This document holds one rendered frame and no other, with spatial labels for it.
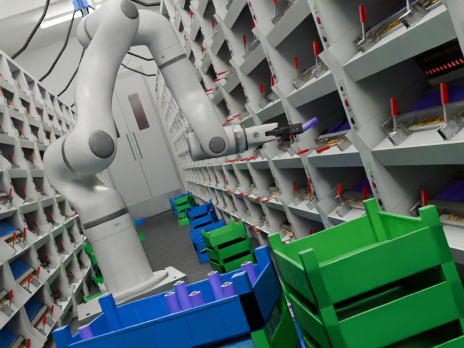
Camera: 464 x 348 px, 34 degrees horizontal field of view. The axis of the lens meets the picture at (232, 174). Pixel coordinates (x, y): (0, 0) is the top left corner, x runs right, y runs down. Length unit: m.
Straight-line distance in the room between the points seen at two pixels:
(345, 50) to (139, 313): 0.77
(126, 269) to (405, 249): 0.97
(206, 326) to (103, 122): 0.94
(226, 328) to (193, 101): 1.17
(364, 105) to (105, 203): 0.67
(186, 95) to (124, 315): 0.99
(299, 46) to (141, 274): 0.93
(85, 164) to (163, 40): 0.49
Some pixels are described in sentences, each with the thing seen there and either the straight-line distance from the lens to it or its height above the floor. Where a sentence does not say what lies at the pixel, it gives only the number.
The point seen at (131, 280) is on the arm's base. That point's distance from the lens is 1.91.
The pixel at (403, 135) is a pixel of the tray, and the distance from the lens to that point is 1.58.
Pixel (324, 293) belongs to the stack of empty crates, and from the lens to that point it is 1.06.
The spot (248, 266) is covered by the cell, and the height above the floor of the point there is 0.46.
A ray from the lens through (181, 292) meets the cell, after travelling 1.24.
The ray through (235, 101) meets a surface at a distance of 3.80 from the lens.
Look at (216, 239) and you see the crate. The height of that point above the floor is 0.19.
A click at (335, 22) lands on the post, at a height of 0.83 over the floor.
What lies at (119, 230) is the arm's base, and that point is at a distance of 1.90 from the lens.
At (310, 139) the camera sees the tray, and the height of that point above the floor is 0.58.
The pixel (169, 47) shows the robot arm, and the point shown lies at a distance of 2.18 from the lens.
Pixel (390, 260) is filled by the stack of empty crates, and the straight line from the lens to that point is 1.08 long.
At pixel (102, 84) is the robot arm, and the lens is 1.99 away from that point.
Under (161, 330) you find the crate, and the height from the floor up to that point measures 0.44.
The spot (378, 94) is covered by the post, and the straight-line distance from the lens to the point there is 1.75.
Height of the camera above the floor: 0.65
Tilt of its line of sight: 2 degrees down
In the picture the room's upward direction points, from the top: 19 degrees counter-clockwise
